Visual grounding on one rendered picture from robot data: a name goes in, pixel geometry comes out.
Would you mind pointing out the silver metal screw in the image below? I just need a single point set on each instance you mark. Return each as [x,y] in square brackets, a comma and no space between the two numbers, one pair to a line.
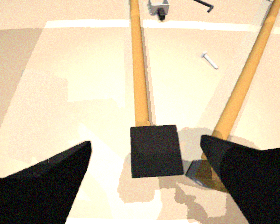
[209,59]

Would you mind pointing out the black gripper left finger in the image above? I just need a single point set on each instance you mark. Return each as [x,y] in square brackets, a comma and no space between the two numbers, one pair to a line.
[45,192]

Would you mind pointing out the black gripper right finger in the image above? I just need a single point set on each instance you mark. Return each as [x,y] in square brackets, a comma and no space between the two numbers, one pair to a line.
[250,175]

